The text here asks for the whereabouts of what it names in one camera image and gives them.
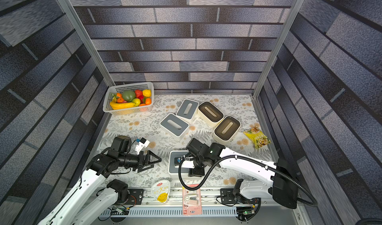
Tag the small orange toy carrot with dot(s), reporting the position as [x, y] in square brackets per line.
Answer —
[119, 98]

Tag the right aluminium frame post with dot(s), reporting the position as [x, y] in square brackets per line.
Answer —
[280, 40]

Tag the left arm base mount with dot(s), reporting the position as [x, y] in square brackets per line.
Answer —
[131, 197]

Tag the dark lid cream tissue box rear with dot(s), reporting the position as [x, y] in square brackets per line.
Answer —
[210, 114]

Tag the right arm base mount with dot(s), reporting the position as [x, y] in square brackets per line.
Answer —
[229, 197]

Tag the left aluminium frame post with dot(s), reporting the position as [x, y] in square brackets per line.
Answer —
[85, 38]

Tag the grey lid tissue box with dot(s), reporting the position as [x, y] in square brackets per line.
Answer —
[187, 111]
[174, 161]
[174, 126]

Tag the red toy fruit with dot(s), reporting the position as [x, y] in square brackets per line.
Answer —
[138, 93]

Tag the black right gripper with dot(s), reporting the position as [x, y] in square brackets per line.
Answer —
[196, 169]

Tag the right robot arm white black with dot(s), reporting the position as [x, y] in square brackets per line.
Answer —
[276, 180]

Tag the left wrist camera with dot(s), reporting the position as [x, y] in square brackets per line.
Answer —
[140, 144]

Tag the dark lid cream tissue box right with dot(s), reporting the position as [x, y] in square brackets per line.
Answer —
[226, 130]

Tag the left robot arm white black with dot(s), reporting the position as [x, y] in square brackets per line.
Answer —
[72, 209]

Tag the pink stapler blister pack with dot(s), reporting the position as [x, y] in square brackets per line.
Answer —
[192, 202]

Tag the orange toy fruit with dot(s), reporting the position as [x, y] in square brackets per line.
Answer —
[148, 101]

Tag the green toy apple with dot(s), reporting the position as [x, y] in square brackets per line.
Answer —
[137, 102]

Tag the green snack bag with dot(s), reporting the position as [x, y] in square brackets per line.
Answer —
[257, 137]

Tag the aluminium front rail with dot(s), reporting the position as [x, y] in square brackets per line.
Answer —
[111, 195]

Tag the white yellow snack pouch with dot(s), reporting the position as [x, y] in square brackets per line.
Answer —
[161, 191]

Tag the yellow toy pepper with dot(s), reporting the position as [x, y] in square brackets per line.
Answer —
[147, 93]

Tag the white plastic basket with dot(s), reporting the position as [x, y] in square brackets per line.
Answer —
[107, 108]

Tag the white slotted cable duct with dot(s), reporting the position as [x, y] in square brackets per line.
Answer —
[170, 212]

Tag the dark lid cream tissue box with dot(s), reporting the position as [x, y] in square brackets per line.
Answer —
[210, 114]
[226, 130]

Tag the aluminium frame post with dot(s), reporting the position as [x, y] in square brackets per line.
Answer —
[280, 40]
[85, 38]

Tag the yellow toy banana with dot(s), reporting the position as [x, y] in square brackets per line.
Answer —
[119, 106]

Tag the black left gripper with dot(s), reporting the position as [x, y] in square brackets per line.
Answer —
[142, 159]

